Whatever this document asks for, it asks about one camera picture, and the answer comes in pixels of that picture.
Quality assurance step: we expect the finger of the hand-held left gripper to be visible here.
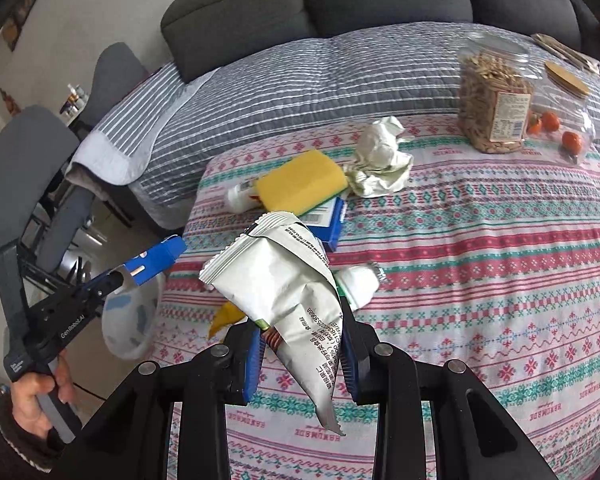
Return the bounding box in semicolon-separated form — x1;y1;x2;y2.
75;287;112;314
82;268;131;293

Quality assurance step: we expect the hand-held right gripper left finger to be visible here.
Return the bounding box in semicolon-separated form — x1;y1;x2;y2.
67;322;267;480

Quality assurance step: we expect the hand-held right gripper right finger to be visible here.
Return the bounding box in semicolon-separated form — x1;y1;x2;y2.
337;305;576;480

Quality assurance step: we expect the white plastic bin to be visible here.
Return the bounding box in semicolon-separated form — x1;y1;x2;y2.
101;272;163;359

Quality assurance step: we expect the yellow wrapper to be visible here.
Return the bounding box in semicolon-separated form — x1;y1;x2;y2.
208;301;246;339

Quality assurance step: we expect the white snack packet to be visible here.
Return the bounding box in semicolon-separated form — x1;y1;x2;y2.
199;211;347;437

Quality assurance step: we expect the white bottle with green print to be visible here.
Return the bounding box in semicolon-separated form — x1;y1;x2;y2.
334;262;385;308

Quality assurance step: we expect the blue cardboard box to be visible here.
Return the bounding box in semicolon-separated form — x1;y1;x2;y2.
295;195;346;253

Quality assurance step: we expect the small white bottle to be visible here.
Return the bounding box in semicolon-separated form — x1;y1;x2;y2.
225;181;263;212

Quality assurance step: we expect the yellow sponge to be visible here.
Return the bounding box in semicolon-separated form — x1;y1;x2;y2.
256;149;349;211

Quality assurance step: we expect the white paper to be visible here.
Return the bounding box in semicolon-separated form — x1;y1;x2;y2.
343;116;414;198

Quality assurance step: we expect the person's left forearm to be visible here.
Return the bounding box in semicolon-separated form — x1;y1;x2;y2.
0;385;61;473

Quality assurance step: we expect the person's left hand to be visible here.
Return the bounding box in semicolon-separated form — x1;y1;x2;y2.
9;347;76;438

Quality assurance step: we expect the chair with grey cover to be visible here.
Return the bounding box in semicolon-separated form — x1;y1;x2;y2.
0;105;96;291

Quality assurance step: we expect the patterned tablecloth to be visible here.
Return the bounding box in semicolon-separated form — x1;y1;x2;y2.
150;115;600;480

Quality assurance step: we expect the cluster of small bottles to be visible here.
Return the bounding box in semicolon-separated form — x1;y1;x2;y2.
60;83;88;116

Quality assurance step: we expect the grey striped sofa cover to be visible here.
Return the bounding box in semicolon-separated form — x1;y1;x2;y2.
65;22;600;231

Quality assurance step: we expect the small wicker box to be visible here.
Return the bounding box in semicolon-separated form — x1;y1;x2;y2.
456;31;536;154

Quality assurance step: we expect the clear container with tomatoes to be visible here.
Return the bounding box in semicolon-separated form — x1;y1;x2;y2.
527;75;598;166

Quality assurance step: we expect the round wooden lid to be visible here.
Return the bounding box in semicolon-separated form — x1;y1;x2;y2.
545;61;592;97

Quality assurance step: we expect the beige paper packet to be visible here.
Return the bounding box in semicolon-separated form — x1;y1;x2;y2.
531;33;600;73

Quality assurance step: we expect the black cable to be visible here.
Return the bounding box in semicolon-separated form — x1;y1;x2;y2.
67;382;106;401

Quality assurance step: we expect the wall picture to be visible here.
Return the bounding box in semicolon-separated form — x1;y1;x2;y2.
2;7;31;51

